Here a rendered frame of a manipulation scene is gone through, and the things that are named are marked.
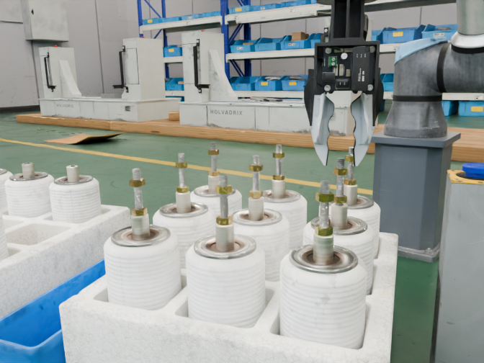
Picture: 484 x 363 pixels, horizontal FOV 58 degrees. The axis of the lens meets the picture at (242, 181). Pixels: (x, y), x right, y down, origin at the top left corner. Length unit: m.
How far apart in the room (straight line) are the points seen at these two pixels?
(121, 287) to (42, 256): 0.26
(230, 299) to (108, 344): 0.16
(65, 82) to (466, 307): 4.81
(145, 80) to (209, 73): 0.73
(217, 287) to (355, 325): 0.15
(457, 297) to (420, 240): 0.51
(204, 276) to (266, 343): 0.10
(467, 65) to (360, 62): 0.61
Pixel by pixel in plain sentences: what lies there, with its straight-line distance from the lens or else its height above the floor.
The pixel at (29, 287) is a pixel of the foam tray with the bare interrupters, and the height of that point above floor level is 0.13.
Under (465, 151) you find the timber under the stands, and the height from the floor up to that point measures 0.05.
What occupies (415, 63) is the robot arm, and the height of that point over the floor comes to 0.47.
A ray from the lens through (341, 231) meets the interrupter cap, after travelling 0.58.
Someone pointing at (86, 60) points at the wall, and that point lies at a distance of 8.08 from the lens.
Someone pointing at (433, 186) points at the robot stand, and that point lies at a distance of 1.15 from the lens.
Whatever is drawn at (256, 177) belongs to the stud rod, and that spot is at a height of 0.31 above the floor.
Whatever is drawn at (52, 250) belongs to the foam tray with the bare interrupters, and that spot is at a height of 0.17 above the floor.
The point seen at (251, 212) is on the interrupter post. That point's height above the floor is 0.26.
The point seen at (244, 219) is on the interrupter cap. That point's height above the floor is 0.25.
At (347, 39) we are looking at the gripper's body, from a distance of 0.52.
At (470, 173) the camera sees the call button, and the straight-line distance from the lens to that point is 0.65.
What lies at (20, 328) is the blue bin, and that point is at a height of 0.09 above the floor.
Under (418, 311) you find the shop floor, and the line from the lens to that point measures 0.95.
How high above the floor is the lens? 0.45
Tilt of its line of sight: 13 degrees down
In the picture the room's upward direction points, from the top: 1 degrees counter-clockwise
